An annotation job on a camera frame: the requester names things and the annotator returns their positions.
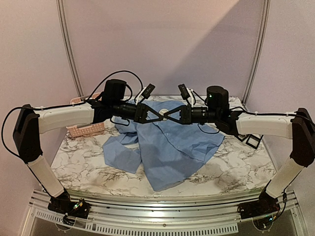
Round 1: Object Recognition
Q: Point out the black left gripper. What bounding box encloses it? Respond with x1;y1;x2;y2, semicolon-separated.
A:
112;100;164;124

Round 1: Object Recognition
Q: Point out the blue shirt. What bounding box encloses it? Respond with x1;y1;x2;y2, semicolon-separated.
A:
102;99;225;192

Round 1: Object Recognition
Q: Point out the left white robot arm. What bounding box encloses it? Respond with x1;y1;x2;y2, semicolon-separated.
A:
9;72;163;213

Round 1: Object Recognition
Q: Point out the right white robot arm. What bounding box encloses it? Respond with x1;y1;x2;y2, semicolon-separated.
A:
163;86;315;214

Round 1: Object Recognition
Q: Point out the pink plastic basket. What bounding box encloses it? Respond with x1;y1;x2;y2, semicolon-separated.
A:
66;92;105;138

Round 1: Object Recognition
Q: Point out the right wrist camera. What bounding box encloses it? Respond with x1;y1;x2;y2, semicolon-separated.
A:
178;84;190;100

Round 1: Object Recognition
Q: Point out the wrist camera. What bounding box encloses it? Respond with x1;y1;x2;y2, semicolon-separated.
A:
178;84;190;100
141;84;156;99

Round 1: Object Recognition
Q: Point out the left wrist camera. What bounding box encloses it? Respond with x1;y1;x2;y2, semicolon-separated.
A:
141;84;156;99

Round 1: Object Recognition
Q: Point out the black frame box right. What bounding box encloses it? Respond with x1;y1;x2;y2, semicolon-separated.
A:
246;134;263;149

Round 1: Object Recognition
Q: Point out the aluminium front rail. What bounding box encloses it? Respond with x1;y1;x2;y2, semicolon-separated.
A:
22;190;308;236

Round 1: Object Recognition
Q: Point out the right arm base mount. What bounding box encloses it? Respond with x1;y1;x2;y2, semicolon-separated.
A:
237;190;286;221

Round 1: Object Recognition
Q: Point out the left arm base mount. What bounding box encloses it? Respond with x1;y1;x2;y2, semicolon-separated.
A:
48;191;91;219

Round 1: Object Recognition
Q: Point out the right aluminium post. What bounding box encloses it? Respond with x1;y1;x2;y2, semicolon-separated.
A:
241;0;271;106

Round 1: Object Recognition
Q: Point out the aluminium post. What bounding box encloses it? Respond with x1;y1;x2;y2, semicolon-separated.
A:
241;0;271;106
56;0;84;96

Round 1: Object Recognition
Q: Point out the left aluminium post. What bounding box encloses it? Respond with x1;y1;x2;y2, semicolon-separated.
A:
56;0;84;96

